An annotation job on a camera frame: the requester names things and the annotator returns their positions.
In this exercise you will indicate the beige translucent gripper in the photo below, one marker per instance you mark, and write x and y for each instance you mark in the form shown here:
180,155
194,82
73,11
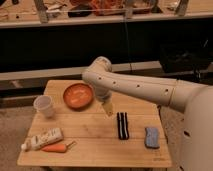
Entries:
108,107

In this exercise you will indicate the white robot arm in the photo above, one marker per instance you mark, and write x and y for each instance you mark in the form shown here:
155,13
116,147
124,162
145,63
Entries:
194,100

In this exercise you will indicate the orange bowl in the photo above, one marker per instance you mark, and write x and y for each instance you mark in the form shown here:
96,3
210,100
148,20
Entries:
78,96

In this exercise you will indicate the wooden table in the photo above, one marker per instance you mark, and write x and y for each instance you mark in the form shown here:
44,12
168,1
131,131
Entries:
95,134

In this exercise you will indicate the blue sponge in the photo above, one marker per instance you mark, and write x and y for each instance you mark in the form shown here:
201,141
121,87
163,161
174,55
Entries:
151,138

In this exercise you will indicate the toy carrot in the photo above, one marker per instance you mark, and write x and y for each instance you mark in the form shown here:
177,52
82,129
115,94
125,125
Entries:
58,148

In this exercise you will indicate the white tube with cap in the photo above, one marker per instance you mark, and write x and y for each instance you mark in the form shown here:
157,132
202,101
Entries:
38,141

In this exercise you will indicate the clear plastic cup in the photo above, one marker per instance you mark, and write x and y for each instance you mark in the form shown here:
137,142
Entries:
44,105

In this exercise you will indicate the black object on shelf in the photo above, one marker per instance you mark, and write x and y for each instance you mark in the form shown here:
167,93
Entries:
81,10

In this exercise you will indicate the orange object on shelf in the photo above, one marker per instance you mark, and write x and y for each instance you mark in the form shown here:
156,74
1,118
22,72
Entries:
107,7

